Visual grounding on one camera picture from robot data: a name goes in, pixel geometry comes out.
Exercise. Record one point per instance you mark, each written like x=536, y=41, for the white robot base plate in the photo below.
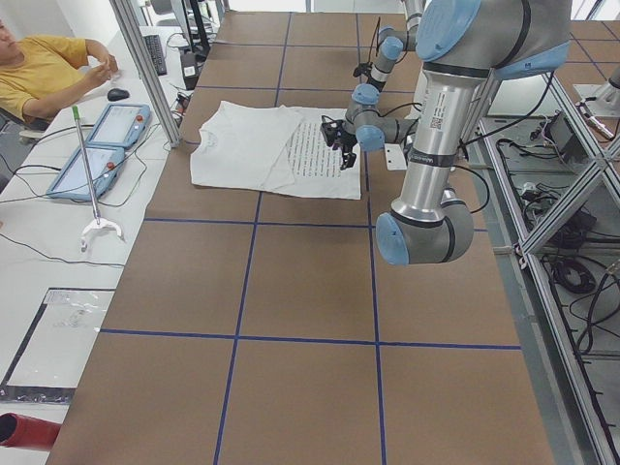
x=395, y=157

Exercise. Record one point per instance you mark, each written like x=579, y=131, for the clear plastic bag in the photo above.
x=50, y=359

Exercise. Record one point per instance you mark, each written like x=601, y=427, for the red cylinder object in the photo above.
x=28, y=433

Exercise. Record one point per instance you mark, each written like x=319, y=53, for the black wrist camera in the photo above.
x=331, y=130

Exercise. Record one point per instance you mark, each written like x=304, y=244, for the white long-sleeve printed shirt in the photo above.
x=277, y=150

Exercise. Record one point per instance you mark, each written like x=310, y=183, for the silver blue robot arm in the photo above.
x=392, y=46
x=461, y=44

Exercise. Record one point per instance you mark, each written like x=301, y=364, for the black keyboard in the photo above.
x=156, y=53

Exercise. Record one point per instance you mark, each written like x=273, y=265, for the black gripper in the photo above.
x=346, y=142

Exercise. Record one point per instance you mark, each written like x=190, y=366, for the person in yellow shirt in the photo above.
x=42, y=74

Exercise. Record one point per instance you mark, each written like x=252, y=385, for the black computer mouse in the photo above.
x=117, y=94

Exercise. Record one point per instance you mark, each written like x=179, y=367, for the reacher grabber stick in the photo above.
x=98, y=223

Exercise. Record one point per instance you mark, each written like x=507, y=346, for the upper blue teach pendant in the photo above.
x=120, y=125

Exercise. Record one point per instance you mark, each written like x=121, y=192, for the aluminium frame post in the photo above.
x=130, y=29

